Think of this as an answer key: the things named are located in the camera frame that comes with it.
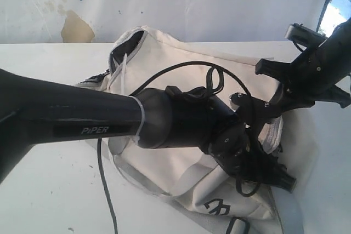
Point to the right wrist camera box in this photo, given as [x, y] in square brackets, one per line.
[301, 35]

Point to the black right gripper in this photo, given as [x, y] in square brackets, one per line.
[311, 77]

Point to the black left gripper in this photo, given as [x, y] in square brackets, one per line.
[230, 146]

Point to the left robot arm black grey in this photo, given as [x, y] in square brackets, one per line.
[38, 112]

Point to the right robot arm black grey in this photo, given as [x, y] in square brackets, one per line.
[313, 75]

